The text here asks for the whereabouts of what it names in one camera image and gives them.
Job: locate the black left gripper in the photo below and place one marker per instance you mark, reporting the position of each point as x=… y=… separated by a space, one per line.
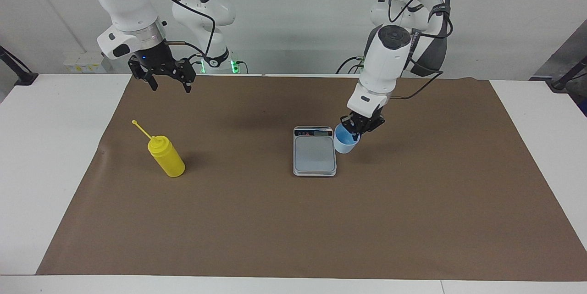
x=367 y=122

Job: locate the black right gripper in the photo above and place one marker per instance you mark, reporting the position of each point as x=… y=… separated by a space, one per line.
x=153 y=60

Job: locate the light blue plastic cup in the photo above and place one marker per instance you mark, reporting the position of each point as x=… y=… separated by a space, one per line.
x=344 y=145

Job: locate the yellow squeeze seasoning bottle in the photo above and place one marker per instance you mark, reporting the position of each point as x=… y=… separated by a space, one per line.
x=167 y=158

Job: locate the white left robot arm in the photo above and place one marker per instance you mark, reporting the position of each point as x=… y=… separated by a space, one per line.
x=385 y=60

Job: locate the silver digital kitchen scale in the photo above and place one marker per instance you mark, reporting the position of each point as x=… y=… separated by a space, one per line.
x=314 y=154

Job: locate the brown paper table mat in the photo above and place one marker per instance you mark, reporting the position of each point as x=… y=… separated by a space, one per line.
x=275 y=220

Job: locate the blue object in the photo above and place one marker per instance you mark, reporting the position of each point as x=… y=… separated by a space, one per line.
x=584 y=109

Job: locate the white wall socket box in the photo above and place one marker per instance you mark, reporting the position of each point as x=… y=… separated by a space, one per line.
x=82 y=62

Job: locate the black camera stand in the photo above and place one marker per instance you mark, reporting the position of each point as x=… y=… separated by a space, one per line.
x=562 y=84
x=25 y=76

